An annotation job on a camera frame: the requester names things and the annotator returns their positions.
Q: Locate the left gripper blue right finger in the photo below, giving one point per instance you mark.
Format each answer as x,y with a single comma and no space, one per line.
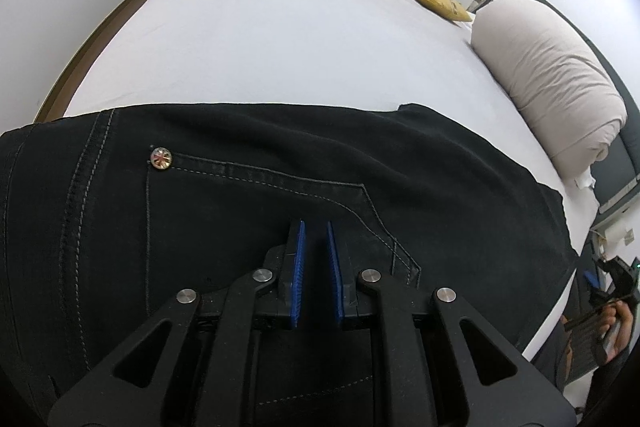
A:
338,286

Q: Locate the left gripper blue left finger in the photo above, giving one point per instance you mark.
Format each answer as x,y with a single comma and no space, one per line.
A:
295,262

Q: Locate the black denim pants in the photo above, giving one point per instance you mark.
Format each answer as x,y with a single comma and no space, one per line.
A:
274,265

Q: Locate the person's right hand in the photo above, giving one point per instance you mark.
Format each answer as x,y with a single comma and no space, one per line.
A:
608,329

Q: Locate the rolled beige duvet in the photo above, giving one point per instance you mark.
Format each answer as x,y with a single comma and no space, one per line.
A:
554,79

